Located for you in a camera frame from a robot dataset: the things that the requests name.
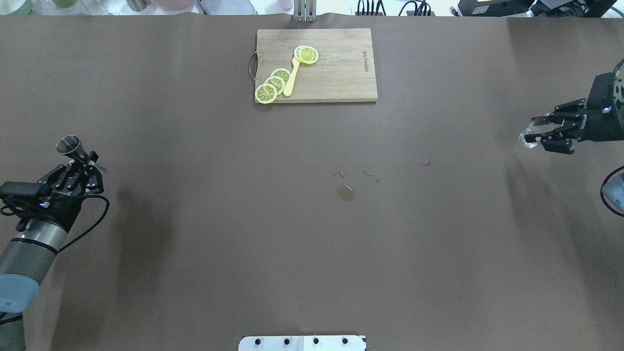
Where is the bamboo cutting board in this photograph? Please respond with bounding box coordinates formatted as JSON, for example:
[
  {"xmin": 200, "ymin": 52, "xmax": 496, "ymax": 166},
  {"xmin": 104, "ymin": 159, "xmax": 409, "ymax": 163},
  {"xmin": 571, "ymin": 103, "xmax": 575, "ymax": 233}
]
[{"xmin": 255, "ymin": 28, "xmax": 377, "ymax": 104}]

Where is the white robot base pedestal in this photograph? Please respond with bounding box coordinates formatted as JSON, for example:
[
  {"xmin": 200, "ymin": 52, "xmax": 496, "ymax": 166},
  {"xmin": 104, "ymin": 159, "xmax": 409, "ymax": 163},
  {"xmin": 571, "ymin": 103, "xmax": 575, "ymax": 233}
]
[{"xmin": 238, "ymin": 335, "xmax": 368, "ymax": 351}]

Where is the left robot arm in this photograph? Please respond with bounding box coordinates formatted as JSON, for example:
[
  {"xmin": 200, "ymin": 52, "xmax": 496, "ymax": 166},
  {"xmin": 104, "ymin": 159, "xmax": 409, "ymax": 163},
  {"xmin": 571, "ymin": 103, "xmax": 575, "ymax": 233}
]
[{"xmin": 0, "ymin": 151, "xmax": 103, "ymax": 351}]

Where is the steel jigger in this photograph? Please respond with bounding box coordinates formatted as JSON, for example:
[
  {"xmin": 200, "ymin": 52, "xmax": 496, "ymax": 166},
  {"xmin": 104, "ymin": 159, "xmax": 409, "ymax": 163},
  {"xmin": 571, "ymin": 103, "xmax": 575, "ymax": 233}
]
[{"xmin": 56, "ymin": 135, "xmax": 108, "ymax": 178}]

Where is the lemon slice front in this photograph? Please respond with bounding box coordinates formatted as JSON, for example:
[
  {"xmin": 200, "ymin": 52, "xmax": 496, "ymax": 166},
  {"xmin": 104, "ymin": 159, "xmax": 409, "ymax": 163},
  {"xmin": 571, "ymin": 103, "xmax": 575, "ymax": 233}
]
[{"xmin": 254, "ymin": 83, "xmax": 279, "ymax": 104}]

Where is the clear glass measuring cup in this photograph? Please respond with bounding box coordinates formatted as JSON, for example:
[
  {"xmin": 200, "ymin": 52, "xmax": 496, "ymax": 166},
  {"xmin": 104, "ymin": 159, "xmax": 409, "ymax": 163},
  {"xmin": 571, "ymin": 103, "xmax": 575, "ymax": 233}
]
[{"xmin": 519, "ymin": 118, "xmax": 555, "ymax": 149}]

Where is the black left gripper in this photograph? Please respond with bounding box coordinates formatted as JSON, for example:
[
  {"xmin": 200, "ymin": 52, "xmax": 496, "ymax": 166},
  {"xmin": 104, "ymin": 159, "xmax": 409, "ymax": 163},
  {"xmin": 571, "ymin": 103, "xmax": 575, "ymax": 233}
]
[{"xmin": 29, "ymin": 151, "xmax": 103, "ymax": 233}]

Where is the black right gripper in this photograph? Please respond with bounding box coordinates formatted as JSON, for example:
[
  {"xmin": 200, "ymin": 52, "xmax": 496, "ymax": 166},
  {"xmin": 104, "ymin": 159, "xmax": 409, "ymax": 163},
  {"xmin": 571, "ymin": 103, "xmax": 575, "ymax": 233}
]
[{"xmin": 532, "ymin": 60, "xmax": 624, "ymax": 155}]

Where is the lemon slice at knife tip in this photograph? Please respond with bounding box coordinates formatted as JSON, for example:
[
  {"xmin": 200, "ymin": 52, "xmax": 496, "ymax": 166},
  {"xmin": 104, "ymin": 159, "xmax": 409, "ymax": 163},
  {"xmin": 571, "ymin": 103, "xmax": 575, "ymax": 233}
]
[{"xmin": 293, "ymin": 46, "xmax": 319, "ymax": 65}]

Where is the yellow plastic knife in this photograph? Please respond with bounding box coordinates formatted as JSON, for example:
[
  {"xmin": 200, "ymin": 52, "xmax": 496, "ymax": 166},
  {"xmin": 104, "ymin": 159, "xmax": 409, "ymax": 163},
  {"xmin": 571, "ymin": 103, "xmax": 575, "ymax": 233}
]
[{"xmin": 283, "ymin": 54, "xmax": 301, "ymax": 97}]

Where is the lemon slice middle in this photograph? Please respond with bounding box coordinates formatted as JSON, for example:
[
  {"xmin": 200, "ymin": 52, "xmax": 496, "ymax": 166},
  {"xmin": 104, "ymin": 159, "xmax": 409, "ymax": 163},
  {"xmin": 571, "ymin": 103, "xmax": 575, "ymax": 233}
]
[{"xmin": 265, "ymin": 76, "xmax": 286, "ymax": 95}]

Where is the aluminium frame post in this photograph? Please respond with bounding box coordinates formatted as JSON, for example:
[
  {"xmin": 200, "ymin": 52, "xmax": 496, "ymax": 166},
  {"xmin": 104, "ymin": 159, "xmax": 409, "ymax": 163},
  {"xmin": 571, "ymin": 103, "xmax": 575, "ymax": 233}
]
[{"xmin": 293, "ymin": 0, "xmax": 318, "ymax": 23}]

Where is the lemon slice back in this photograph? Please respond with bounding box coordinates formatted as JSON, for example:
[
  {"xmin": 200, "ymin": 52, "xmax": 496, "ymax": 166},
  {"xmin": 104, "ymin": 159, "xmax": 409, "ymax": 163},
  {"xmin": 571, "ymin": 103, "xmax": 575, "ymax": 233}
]
[{"xmin": 271, "ymin": 67, "xmax": 291, "ymax": 83}]

